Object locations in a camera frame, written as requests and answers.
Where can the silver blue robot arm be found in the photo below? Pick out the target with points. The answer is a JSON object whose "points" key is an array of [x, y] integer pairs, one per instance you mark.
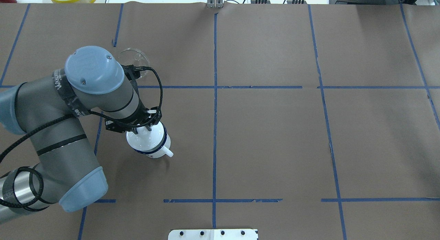
{"points": [[47, 111]]}

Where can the clear glass funnel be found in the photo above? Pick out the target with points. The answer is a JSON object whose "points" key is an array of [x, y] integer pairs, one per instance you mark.
{"points": [[133, 56]]}

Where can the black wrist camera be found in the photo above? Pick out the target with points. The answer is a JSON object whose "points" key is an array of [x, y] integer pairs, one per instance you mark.
{"points": [[133, 72]]}

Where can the white enamel cup blue rim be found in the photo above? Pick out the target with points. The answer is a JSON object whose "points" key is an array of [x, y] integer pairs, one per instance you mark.
{"points": [[165, 150]]}

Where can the white ceramic lid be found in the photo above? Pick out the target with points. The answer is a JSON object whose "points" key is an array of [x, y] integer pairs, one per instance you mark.
{"points": [[148, 142]]}

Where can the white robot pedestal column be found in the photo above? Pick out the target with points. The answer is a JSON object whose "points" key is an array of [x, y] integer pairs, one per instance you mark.
{"points": [[213, 234]]}

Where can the aluminium frame post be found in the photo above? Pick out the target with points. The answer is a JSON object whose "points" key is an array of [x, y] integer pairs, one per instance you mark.
{"points": [[215, 3]]}

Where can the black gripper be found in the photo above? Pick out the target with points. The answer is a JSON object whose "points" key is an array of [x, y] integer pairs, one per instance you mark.
{"points": [[141, 117]]}

